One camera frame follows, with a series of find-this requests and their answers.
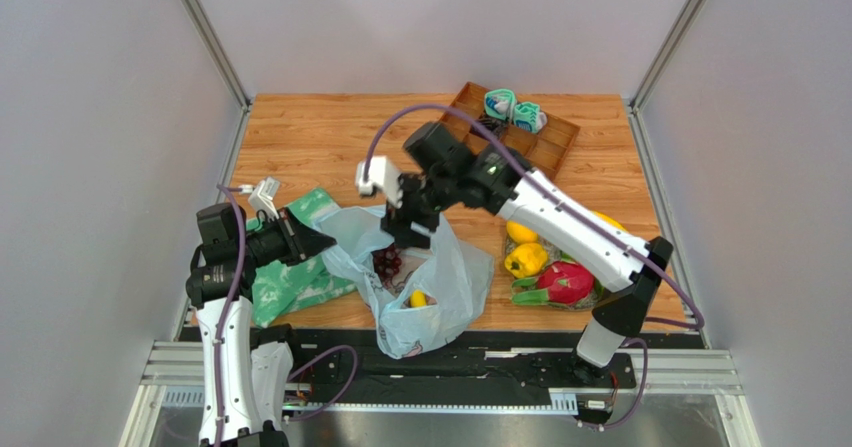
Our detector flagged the teal white rolled sock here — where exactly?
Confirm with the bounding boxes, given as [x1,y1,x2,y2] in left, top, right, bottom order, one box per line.
[483,89,517,121]
[511,102,548,134]

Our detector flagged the green white folded cloth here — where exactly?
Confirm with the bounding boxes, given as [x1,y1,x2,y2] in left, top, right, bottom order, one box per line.
[252,187,357,328]

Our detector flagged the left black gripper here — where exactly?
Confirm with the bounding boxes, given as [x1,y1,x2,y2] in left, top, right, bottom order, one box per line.
[235,207,335,268]

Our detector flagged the single yellow fake banana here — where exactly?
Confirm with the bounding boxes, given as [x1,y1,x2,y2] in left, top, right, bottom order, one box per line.
[408,290,430,308]

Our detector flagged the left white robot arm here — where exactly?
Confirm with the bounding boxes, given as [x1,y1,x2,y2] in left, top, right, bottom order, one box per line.
[186,203,336,446]

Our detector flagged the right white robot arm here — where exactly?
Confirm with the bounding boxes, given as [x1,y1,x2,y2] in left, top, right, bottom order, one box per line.
[356,122,673,385]

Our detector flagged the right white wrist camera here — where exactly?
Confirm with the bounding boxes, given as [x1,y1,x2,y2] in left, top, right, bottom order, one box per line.
[355,156,403,208]

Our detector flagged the aluminium frame rail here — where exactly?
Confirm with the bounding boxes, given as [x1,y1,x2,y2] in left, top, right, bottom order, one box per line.
[119,339,760,447]

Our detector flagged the dark red fake grapes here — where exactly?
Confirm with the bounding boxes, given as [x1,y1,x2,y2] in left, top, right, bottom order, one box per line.
[372,244,402,284]

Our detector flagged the black item in tray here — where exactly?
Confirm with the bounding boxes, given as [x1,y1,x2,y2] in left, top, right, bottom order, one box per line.
[478,115,509,138]

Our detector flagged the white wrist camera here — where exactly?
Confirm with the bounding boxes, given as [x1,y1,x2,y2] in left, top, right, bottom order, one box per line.
[355,156,403,208]
[236,176,280,219]

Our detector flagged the yellow fake lemon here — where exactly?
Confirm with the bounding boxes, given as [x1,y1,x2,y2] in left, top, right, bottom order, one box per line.
[506,221,539,244]

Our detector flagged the yellow fake banana bunch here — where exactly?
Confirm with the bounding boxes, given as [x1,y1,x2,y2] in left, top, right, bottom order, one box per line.
[594,211,627,232]

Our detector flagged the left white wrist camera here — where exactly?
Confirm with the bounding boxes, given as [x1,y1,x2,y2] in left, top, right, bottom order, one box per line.
[236,176,280,219]

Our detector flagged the speckled round plate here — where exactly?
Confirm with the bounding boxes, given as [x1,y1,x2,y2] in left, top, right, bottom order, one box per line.
[504,221,603,311]

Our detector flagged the yellow fake bell pepper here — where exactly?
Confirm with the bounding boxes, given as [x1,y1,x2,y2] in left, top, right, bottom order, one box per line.
[504,242,549,279]

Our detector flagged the pink fake dragon fruit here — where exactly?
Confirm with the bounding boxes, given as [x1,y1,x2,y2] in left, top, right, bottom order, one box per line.
[510,261,595,307]

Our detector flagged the translucent printed plastic bag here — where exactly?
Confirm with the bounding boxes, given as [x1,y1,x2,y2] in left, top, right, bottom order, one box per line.
[313,206,495,359]

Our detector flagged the brown wooden compartment tray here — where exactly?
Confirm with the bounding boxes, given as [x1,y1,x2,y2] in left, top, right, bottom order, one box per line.
[440,82,580,180]

